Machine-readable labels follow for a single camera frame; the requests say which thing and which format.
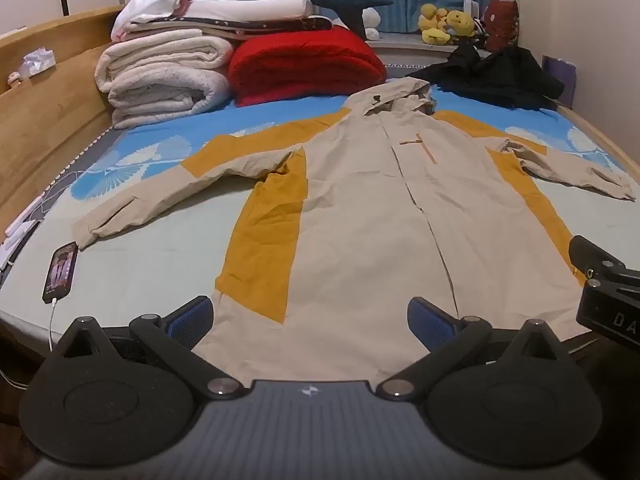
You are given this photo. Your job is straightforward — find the white windowsill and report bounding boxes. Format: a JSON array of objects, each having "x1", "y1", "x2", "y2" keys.
[{"x1": 366, "y1": 31, "x2": 495, "y2": 69}]

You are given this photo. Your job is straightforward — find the white folded bedding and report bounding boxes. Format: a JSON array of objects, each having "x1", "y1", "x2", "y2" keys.
[{"x1": 179, "y1": 0, "x2": 317, "y2": 25}]

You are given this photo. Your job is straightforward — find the purple box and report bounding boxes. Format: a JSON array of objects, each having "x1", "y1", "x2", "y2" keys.
[{"x1": 542, "y1": 54, "x2": 577, "y2": 102}]

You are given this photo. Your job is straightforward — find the wooden bed frame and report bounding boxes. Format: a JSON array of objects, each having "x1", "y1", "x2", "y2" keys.
[{"x1": 0, "y1": 5, "x2": 640, "y2": 241}]

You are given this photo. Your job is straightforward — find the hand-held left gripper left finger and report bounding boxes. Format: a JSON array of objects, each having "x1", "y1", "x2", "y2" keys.
[{"x1": 50, "y1": 295, "x2": 246, "y2": 401}]

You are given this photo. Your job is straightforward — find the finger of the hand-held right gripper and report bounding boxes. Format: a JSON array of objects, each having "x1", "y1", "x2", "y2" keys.
[{"x1": 569, "y1": 234, "x2": 640, "y2": 292}]

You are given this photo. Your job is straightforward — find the white power strip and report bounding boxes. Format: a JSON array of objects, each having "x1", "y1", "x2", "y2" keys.
[{"x1": 4, "y1": 194, "x2": 45, "y2": 238}]

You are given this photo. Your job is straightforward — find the blue printed bed sheet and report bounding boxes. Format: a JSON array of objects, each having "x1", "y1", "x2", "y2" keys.
[{"x1": 0, "y1": 62, "x2": 640, "y2": 361}]

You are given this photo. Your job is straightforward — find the tissue pack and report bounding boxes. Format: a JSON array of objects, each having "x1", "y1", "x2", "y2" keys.
[{"x1": 19, "y1": 47, "x2": 57, "y2": 79}]

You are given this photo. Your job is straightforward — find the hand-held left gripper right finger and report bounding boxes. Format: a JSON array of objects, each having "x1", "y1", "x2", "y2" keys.
[{"x1": 376, "y1": 297, "x2": 577, "y2": 401}]

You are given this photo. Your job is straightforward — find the white plush toy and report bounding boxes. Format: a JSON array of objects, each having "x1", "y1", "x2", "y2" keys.
[{"x1": 359, "y1": 7, "x2": 384, "y2": 41}]

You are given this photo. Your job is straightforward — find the yellow plush toy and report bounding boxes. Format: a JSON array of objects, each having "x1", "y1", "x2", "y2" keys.
[
  {"x1": 417, "y1": 3, "x2": 452, "y2": 46},
  {"x1": 445, "y1": 9, "x2": 476, "y2": 39}
]

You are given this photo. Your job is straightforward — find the beige and yellow hooded jacket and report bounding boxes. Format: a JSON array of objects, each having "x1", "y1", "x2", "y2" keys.
[{"x1": 71, "y1": 78, "x2": 637, "y2": 387}]

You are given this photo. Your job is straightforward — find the cream folded blanket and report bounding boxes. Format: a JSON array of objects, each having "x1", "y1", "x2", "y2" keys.
[{"x1": 95, "y1": 29, "x2": 235, "y2": 94}]

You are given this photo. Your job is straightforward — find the black smartphone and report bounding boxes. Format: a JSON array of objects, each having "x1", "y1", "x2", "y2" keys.
[{"x1": 40, "y1": 241, "x2": 80, "y2": 305}]

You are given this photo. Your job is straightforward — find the white charging cable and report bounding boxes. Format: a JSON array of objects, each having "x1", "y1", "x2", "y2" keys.
[{"x1": 0, "y1": 298, "x2": 60, "y2": 391}]

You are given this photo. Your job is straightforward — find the grey-white folded quilt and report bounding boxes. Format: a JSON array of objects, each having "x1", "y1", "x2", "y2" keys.
[{"x1": 107, "y1": 67, "x2": 233, "y2": 130}]

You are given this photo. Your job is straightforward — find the red folded quilt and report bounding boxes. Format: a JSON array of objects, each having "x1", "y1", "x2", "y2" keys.
[{"x1": 227, "y1": 25, "x2": 389, "y2": 109}]

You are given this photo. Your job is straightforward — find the black jacket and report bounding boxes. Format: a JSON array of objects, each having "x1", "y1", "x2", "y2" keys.
[{"x1": 407, "y1": 42, "x2": 566, "y2": 111}]

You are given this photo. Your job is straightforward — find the dark red plush toy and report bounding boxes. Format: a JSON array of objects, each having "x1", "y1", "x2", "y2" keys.
[{"x1": 483, "y1": 0, "x2": 522, "y2": 54}]

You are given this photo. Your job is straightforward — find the dark patterned folded cloth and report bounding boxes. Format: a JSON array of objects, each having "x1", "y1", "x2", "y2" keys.
[{"x1": 124, "y1": 15, "x2": 334, "y2": 42}]

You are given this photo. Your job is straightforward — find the white and pink cloth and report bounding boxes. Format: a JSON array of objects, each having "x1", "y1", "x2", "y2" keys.
[{"x1": 110, "y1": 0, "x2": 200, "y2": 42}]

